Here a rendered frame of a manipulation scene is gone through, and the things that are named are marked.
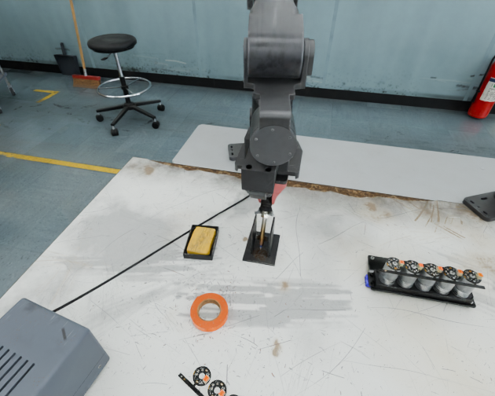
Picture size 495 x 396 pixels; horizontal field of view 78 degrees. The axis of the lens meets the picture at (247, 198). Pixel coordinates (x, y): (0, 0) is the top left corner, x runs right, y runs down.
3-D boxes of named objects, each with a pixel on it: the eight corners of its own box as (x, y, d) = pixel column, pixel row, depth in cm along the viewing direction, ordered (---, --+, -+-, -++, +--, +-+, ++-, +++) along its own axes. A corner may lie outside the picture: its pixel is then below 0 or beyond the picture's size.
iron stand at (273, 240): (276, 256, 61) (284, 209, 60) (273, 270, 53) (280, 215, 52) (247, 251, 62) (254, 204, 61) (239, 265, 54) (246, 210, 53)
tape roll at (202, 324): (235, 305, 50) (235, 301, 49) (216, 339, 46) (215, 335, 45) (203, 291, 52) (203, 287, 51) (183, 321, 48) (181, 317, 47)
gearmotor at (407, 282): (394, 276, 52) (404, 258, 49) (408, 280, 52) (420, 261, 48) (396, 289, 50) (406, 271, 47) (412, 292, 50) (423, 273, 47)
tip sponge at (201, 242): (192, 229, 62) (192, 223, 61) (219, 231, 62) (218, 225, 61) (183, 258, 57) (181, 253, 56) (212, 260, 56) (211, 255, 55)
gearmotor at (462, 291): (447, 286, 51) (461, 267, 48) (463, 288, 51) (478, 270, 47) (451, 298, 49) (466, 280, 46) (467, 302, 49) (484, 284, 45)
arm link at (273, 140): (309, 166, 38) (326, 68, 30) (240, 165, 38) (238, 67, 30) (302, 120, 46) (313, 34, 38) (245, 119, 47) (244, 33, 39)
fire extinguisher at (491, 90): (464, 110, 269) (498, 42, 233) (484, 111, 266) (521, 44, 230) (469, 117, 258) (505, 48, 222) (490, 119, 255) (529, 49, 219)
